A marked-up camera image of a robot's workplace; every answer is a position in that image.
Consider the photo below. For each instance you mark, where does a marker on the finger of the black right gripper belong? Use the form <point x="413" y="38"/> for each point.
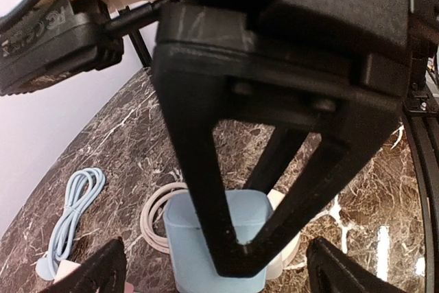
<point x="198" y="86"/>
<point x="287" y="151"/>

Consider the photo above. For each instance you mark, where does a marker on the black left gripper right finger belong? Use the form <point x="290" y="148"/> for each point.
<point x="330" y="270"/>

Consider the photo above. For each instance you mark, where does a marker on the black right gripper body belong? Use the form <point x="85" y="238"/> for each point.
<point x="337" y="35"/>

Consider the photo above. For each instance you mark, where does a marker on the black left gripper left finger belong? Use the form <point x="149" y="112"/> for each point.
<point x="103" y="271"/>

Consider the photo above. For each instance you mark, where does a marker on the white cube socket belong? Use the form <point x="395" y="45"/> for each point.
<point x="285" y="257"/>

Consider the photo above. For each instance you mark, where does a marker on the small blue plug adapter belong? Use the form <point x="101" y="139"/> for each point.
<point x="192" y="264"/>

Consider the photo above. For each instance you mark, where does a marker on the pink cube socket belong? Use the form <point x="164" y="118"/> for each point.
<point x="65" y="268"/>

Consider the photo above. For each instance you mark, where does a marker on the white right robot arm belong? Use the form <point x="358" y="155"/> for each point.
<point x="340" y="68"/>

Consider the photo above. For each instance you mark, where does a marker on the black right frame post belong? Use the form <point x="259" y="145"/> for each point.
<point x="140" y="48"/>

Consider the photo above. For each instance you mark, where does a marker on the black front frame rail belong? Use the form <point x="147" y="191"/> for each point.
<point x="420" y="118"/>

